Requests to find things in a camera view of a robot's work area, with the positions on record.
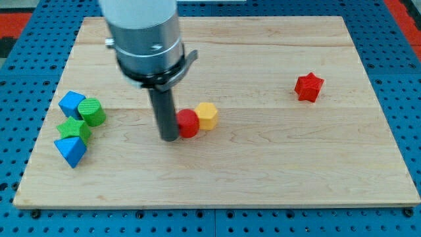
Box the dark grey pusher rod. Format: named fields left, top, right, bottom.
left=149, top=89, right=179, bottom=142

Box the red cylinder block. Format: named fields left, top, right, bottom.
left=176, top=109, right=199, bottom=138

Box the yellow hexagon block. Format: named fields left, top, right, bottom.
left=194, top=102, right=218, bottom=130

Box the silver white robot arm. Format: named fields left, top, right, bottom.
left=99, top=0, right=198, bottom=142

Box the green cylinder block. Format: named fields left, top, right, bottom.
left=78, top=97, right=106, bottom=127

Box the green star block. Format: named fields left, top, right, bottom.
left=57, top=117, right=91, bottom=145

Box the blue cube block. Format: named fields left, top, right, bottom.
left=59, top=91, right=86, bottom=120

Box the blue triangle block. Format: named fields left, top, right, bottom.
left=54, top=136, right=87, bottom=169

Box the wooden board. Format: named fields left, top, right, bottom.
left=13, top=16, right=420, bottom=209

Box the red star block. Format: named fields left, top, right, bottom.
left=294, top=72, right=324, bottom=103

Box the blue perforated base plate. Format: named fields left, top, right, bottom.
left=1, top=0, right=420, bottom=236

